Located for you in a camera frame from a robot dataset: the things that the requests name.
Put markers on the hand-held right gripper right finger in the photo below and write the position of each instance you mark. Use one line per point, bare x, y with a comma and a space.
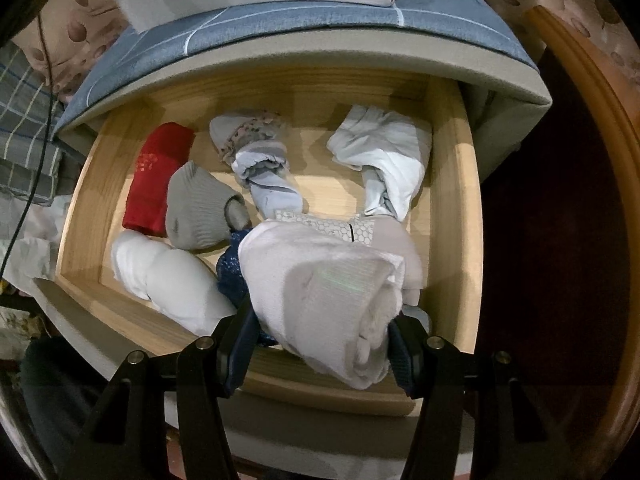
400, 357

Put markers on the white plastic bag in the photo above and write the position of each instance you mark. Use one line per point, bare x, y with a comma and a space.
35, 250

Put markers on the white thick underwear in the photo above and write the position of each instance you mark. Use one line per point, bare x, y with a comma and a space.
320, 285

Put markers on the blue checked cloth cover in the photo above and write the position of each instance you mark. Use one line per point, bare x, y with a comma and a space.
300, 20

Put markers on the grey ribbed underwear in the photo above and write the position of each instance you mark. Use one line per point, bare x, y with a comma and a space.
200, 205

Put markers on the grey plaid cloth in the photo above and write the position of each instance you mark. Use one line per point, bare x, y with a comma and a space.
25, 110

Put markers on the red underwear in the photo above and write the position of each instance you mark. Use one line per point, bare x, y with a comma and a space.
150, 185

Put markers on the grey dotted lace underwear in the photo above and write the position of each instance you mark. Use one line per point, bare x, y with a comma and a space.
225, 130

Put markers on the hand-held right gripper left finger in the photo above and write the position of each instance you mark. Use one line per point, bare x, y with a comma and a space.
245, 342

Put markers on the light blue underwear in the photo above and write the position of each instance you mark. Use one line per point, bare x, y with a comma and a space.
270, 185

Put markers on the white smooth underwear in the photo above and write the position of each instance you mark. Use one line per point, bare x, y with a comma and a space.
170, 280

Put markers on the dark blue speckled underwear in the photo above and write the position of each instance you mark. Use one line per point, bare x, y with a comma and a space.
230, 270

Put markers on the wooden bed frame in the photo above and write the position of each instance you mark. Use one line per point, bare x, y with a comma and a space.
622, 170

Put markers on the pink floral fabric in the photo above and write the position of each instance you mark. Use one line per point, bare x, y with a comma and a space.
75, 25
575, 0

